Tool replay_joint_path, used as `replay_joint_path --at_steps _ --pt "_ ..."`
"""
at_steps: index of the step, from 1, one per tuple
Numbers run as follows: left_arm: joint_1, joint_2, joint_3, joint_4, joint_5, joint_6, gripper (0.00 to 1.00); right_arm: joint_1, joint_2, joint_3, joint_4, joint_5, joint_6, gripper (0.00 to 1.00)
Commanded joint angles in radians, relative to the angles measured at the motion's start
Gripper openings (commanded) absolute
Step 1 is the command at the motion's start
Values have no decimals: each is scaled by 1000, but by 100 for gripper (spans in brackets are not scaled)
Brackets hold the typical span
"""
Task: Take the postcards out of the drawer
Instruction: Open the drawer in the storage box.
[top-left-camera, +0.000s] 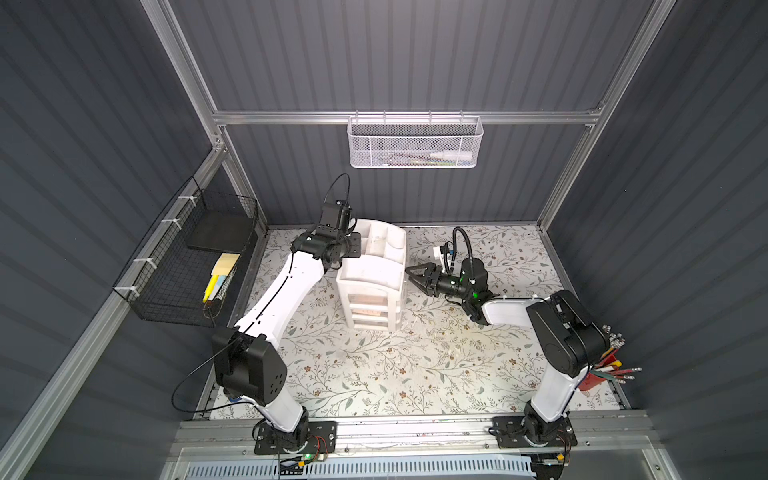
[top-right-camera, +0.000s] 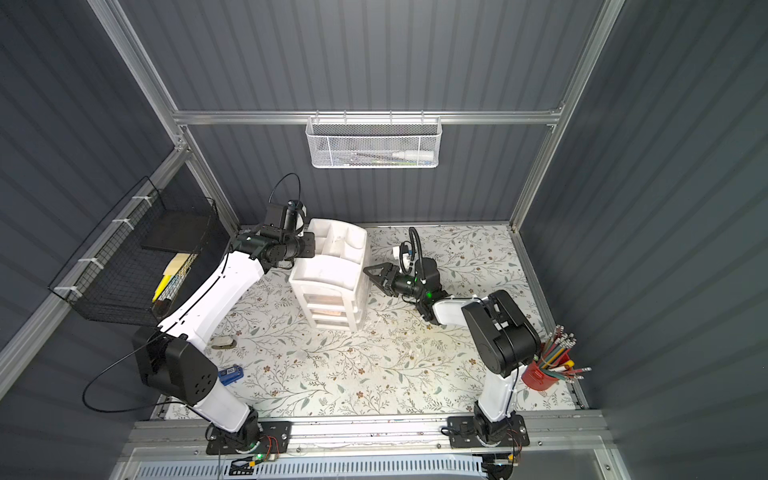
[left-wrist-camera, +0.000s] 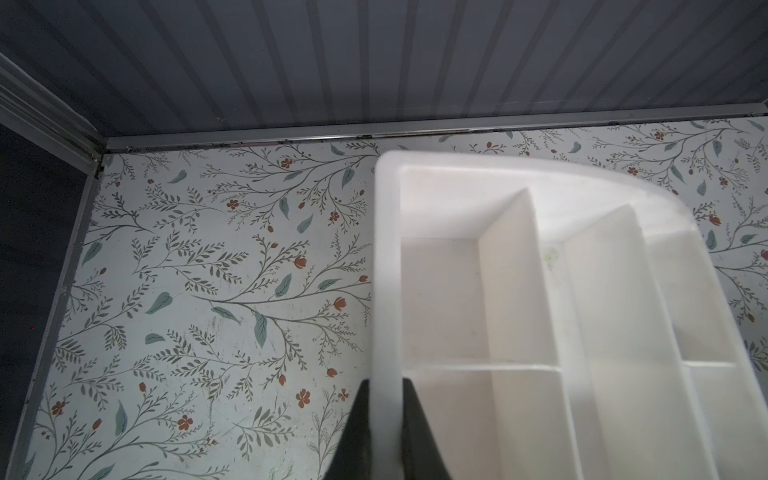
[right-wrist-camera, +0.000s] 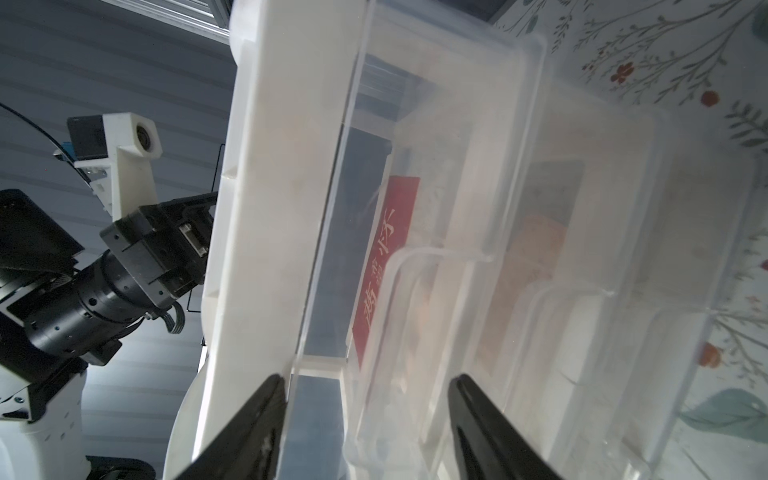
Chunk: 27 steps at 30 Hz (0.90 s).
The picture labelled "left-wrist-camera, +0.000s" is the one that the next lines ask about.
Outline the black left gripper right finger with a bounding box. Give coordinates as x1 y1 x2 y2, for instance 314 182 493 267
401 378 451 480

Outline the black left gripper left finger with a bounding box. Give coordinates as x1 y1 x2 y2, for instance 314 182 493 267
323 379 371 480

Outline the white plastic drawer organizer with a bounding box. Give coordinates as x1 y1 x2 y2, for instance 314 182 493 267
370 152 767 479

